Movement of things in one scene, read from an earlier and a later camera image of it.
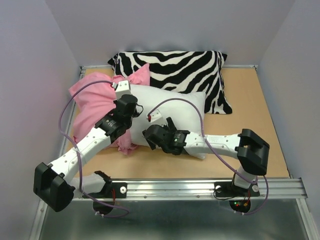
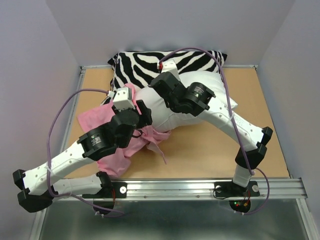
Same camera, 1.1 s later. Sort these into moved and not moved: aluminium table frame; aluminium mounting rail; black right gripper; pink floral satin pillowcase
Moved: pink floral satin pillowcase; black right gripper
Not moved: aluminium mounting rail; aluminium table frame
